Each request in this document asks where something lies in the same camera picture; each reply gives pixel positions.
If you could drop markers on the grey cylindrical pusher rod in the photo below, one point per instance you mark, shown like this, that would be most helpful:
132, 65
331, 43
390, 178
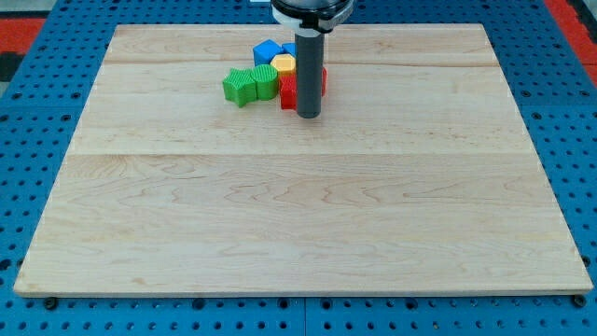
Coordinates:
309, 62

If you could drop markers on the red circle block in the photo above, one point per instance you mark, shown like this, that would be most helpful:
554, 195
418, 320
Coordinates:
324, 79

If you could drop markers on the red star block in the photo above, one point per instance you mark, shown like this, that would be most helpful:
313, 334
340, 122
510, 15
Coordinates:
288, 92

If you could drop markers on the green circle block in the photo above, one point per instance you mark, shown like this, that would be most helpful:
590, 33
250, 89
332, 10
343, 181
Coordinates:
266, 79

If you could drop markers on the green star block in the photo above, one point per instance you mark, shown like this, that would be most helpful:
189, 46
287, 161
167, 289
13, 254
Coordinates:
239, 87

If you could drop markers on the blue block behind rod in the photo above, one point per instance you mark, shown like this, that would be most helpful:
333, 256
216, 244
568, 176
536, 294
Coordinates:
289, 48

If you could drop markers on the yellow hexagon block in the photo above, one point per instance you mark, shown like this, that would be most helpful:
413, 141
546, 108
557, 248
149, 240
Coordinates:
284, 64

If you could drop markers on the blue cube block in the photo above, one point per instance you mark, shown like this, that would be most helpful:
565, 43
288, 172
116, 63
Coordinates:
265, 51

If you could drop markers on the wooden board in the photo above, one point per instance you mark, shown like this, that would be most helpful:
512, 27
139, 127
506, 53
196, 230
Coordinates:
419, 177

